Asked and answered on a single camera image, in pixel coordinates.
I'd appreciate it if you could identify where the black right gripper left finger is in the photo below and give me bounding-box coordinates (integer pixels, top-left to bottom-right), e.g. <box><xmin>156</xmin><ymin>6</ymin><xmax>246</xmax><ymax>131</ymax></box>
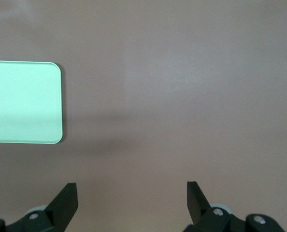
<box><xmin>0</xmin><ymin>183</ymin><xmax>78</xmax><ymax>232</ymax></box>

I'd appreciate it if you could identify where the light green rectangular tray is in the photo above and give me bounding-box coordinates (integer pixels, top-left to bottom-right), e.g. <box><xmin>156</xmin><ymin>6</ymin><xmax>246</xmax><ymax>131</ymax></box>
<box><xmin>0</xmin><ymin>61</ymin><xmax>62</xmax><ymax>145</ymax></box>

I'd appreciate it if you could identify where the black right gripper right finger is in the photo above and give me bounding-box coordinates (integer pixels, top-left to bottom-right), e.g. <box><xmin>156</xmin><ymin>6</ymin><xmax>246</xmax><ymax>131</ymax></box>
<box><xmin>183</xmin><ymin>181</ymin><xmax>286</xmax><ymax>232</ymax></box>

